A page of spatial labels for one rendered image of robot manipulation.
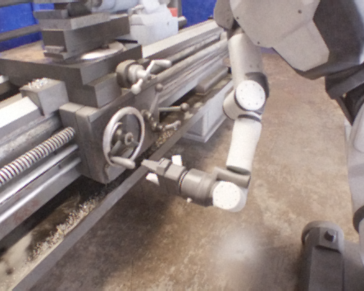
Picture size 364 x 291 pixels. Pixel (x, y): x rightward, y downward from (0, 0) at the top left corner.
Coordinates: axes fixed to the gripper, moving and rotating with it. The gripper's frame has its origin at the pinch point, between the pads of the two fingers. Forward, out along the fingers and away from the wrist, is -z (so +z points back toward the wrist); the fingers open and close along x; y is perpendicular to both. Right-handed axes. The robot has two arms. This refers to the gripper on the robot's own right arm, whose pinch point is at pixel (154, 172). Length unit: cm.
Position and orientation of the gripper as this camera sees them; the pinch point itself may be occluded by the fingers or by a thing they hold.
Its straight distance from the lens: 78.8
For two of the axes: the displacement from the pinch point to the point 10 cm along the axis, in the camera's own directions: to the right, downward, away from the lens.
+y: -4.5, 6.8, -5.8
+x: -1.3, -6.9, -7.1
